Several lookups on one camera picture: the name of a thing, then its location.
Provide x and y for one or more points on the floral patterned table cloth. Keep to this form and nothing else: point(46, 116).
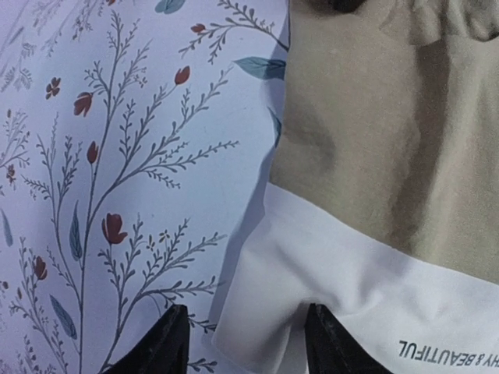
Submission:
point(133, 135)

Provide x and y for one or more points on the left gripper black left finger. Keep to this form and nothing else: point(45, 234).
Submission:
point(164, 349)

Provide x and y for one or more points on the tan beige underwear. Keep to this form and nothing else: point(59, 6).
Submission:
point(382, 201)

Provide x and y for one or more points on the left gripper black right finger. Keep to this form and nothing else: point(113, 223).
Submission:
point(331, 349)

